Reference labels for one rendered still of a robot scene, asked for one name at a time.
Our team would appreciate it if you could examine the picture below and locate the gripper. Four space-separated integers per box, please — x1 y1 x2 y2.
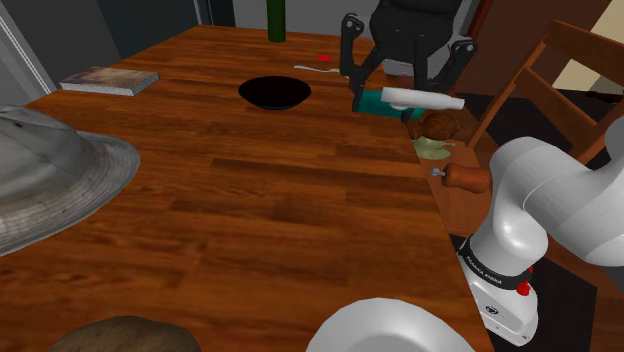
339 0 479 95

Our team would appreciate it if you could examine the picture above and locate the teal and white bottle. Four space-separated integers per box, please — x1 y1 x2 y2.
351 86 466 123

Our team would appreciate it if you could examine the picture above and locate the brown figure on pale base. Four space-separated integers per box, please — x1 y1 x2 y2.
406 111 462 162

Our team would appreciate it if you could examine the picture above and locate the white spoon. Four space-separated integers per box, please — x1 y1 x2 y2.
293 63 341 76

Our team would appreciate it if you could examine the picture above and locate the black bowl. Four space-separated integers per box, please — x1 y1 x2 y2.
237 75 313 111

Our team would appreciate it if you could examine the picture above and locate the dark green bottle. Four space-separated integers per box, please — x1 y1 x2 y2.
265 0 288 44

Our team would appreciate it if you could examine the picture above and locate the brown pepper mill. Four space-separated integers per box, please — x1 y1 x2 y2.
429 162 493 196

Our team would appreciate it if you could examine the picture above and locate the wooden chair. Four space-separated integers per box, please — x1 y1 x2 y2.
414 19 624 240

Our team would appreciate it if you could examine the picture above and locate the wooden table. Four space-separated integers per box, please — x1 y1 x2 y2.
0 24 495 352

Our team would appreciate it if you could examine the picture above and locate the book with pale cover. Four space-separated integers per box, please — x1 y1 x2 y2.
58 66 161 98

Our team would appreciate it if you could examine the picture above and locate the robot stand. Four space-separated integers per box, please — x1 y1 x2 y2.
448 232 600 352

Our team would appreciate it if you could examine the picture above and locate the grey brimmed hat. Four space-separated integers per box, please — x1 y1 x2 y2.
0 104 142 258

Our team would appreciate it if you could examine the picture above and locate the brown rounded lump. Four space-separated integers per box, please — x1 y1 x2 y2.
45 315 203 352

